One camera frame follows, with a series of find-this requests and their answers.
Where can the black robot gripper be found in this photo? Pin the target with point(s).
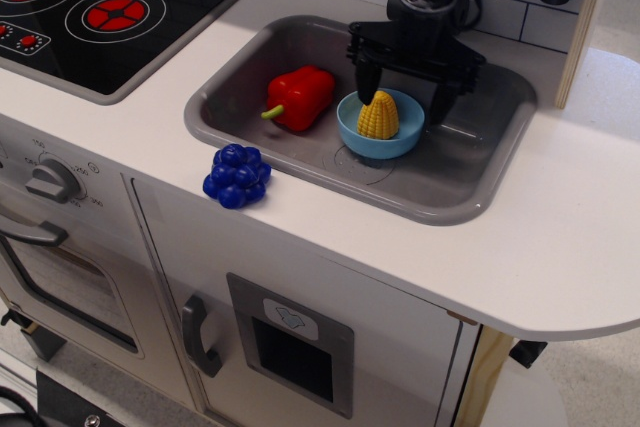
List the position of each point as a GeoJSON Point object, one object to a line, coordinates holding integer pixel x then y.
{"type": "Point", "coordinates": [419, 39]}

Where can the grey ice dispenser panel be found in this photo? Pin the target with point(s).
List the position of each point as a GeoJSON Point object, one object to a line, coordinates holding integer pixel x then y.
{"type": "Point", "coordinates": [297, 347]}

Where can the light blue plastic bowl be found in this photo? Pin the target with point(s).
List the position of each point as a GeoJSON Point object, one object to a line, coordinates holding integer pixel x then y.
{"type": "Point", "coordinates": [411, 122]}

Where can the white oven door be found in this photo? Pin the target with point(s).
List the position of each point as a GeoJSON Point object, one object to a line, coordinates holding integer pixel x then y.
{"type": "Point", "coordinates": [95, 290]}

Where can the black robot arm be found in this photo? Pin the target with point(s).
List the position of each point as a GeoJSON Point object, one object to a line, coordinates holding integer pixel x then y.
{"type": "Point", "coordinates": [418, 39]}

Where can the black toy stovetop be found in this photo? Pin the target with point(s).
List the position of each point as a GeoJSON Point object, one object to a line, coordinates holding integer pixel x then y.
{"type": "Point", "coordinates": [99, 50]}

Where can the red toy bell pepper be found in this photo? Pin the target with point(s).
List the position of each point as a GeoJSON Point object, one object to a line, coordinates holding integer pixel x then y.
{"type": "Point", "coordinates": [297, 98]}

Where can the blue toy grapes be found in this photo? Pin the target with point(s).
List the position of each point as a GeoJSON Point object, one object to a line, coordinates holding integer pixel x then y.
{"type": "Point", "coordinates": [238, 176]}

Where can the grey cabinet door handle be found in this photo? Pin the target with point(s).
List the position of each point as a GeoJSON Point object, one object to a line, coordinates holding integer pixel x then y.
{"type": "Point", "coordinates": [193, 316]}

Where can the grey toy sink basin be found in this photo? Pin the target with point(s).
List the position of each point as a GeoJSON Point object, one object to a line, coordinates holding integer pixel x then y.
{"type": "Point", "coordinates": [448, 178]}

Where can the grey oven door handle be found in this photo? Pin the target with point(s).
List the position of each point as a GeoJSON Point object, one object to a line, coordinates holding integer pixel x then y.
{"type": "Point", "coordinates": [24, 230]}

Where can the white cabinet door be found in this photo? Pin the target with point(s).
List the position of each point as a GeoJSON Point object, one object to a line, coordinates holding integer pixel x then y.
{"type": "Point", "coordinates": [404, 346]}

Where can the yellow toy corn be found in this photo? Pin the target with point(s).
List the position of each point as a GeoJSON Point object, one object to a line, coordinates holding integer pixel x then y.
{"type": "Point", "coordinates": [380, 119]}

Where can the grey oven knob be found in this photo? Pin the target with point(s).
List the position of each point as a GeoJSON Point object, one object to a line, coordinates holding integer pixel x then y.
{"type": "Point", "coordinates": [51, 180]}

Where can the wooden side post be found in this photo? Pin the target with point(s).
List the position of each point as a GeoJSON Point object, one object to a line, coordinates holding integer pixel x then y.
{"type": "Point", "coordinates": [588, 14]}

